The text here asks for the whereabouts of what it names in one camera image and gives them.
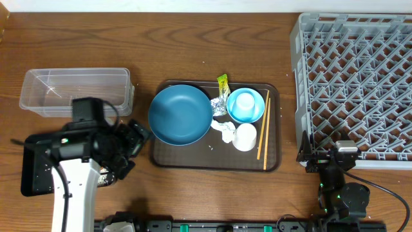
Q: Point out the light blue cup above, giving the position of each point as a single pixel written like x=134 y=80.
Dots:
x=245 y=102

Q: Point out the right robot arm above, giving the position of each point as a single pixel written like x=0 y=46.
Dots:
x=344 y=202

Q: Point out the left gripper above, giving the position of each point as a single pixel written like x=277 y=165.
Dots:
x=138 y=139

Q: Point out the crumpled white tissue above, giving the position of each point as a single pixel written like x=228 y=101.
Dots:
x=227 y=130

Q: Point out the brown serving tray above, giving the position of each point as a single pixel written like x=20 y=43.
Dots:
x=210 y=152

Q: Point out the light blue bowl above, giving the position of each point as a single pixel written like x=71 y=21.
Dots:
x=245 y=116

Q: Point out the black tray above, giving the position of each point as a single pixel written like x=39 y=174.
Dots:
x=29 y=158

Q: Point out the dark blue plate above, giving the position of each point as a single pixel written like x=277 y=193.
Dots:
x=180 y=115

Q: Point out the white rice pile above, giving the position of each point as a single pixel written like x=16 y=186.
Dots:
x=42 y=177

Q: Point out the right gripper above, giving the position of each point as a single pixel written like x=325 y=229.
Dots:
x=318 y=160

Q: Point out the white cup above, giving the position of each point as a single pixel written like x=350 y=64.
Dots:
x=245 y=137

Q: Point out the green snack wrapper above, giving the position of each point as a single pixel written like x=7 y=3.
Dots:
x=219 y=104

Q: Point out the grey dishwasher rack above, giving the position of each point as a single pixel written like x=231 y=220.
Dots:
x=353 y=74

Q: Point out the clear plastic bin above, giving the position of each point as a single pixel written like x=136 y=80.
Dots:
x=49 y=92

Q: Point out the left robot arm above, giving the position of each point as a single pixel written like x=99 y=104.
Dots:
x=75 y=185

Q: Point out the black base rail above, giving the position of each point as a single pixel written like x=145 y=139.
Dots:
x=280 y=226

